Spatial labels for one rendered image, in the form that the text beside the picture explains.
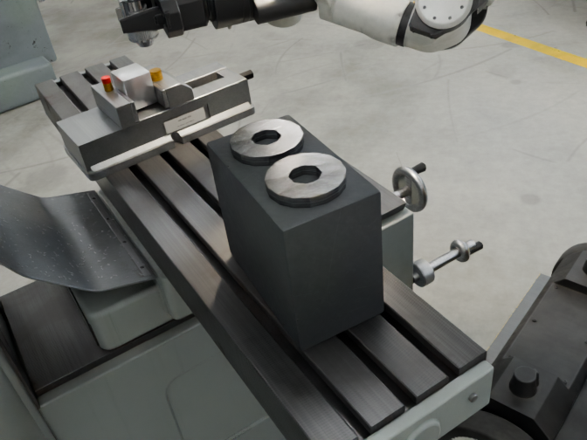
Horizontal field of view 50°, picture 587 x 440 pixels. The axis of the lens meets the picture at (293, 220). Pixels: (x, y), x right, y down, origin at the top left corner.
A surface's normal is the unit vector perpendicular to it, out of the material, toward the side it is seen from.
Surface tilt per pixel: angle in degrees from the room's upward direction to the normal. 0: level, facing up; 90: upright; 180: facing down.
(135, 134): 90
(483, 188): 0
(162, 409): 90
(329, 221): 90
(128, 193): 0
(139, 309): 90
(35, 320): 0
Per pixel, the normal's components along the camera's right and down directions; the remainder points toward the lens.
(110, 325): 0.54, 0.47
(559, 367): -0.11, -0.79
